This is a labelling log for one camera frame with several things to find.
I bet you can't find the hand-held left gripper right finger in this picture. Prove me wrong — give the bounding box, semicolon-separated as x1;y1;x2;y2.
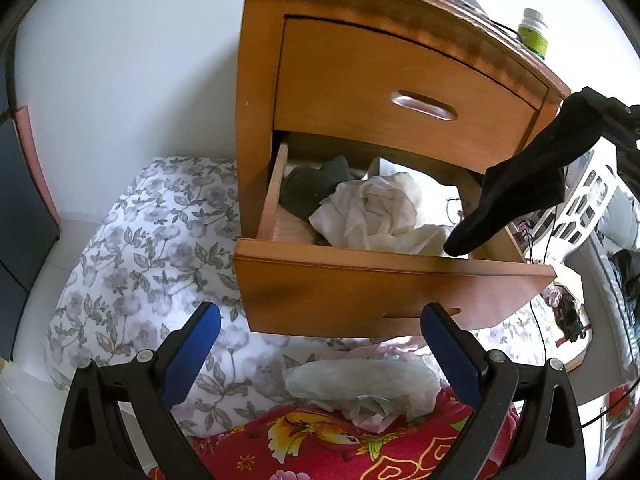
421;301;587;480

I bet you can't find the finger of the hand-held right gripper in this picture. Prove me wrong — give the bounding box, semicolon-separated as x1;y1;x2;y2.
580;86;640;153

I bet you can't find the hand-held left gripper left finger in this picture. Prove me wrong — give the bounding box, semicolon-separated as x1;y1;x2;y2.
56;301;222;480

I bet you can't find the cream white garment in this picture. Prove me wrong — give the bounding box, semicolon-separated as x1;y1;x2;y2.
282;357;441;423

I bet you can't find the black sock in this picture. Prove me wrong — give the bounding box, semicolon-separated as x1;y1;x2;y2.
444;91;608;257

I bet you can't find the wooden drawer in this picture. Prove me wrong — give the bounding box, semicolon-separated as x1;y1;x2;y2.
272;15;548;163
234;132;558;336

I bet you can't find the white cloth garment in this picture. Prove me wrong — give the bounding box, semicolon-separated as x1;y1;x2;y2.
309;157;456;256

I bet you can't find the grey cloth garment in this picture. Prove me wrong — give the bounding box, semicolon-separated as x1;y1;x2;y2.
280;155;353;223

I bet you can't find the closed wooden drawer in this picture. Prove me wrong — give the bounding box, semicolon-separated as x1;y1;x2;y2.
272;15;548;163

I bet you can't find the white cut-out rack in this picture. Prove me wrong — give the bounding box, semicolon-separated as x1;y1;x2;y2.
507;137;626;263

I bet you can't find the grey pillow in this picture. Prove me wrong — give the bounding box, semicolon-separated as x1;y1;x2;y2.
600;195;640;251

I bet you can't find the grey floral bed sheet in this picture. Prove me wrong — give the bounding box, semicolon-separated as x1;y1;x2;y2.
45;156;556;441

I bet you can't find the green label bottle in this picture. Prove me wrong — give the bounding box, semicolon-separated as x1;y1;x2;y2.
516;7;548;58

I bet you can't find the black cloth bundle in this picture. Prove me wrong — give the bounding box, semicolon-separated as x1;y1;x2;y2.
547;285;588;343

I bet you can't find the red floral blanket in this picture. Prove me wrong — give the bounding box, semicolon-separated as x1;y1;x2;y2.
187;385;521;480

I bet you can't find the grey quilted mattress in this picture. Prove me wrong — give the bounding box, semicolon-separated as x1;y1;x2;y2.
582;230;640;396

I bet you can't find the dark blue cabinet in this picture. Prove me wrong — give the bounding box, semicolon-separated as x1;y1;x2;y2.
0;105;62;361

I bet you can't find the wooden nightstand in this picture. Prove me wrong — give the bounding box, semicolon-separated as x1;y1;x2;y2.
234;0;572;336

